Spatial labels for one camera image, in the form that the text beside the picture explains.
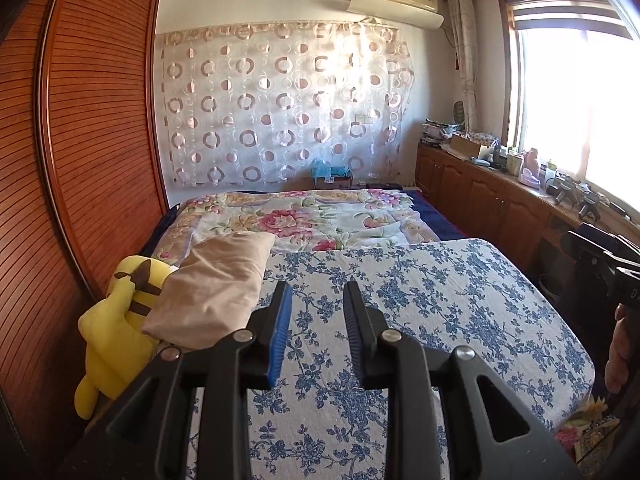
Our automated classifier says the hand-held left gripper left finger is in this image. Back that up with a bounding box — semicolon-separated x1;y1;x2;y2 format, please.
60;280;293;480

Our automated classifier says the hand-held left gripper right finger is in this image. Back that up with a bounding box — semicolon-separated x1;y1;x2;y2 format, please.
344;280;583;480

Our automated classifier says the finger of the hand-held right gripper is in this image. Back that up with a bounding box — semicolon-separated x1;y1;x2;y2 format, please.
580;222;639;254
560;230;613;266

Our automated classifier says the beige printed t-shirt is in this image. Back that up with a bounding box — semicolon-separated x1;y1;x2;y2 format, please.
141;232;276;351

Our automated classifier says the person's right hand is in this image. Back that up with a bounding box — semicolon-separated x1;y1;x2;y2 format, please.
604;304;640;397

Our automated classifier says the pink plastic container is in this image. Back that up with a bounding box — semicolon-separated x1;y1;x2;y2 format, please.
519;147;544;187

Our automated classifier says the blue floral mattress cover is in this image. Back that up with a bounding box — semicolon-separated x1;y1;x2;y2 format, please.
192;237;598;480

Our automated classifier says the wooden cabinet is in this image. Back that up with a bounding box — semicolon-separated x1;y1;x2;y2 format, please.
415;142;640;286

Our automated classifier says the pink floral quilt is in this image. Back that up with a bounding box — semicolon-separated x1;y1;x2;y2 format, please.
150;189;441;261

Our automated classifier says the window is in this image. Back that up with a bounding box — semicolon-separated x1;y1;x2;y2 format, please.
497;0;640;221

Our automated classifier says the yellow flowered blanket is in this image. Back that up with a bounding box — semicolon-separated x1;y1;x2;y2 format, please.
554;394;623;453

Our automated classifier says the open cardboard box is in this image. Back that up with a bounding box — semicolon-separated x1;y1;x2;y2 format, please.
450;132;494;161

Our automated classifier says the yellow plush toy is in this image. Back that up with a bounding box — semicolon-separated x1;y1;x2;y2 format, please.
74;255;178;420

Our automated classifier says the brown box with blue cloth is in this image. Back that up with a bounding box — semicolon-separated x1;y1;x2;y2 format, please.
310;159;354;190

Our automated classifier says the pile of printed packets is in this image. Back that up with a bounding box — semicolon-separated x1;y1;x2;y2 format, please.
422;119;471;149

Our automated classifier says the patterned window curtain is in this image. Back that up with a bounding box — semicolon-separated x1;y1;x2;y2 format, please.
446;0;481;133

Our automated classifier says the window roller blind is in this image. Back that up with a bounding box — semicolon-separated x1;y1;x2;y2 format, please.
505;0;636;41

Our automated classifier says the circle-patterned sheer curtain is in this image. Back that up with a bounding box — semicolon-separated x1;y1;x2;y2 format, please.
155;19;416;188

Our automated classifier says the wooden louvred wardrobe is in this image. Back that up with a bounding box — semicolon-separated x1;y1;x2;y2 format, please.
0;0;171;480

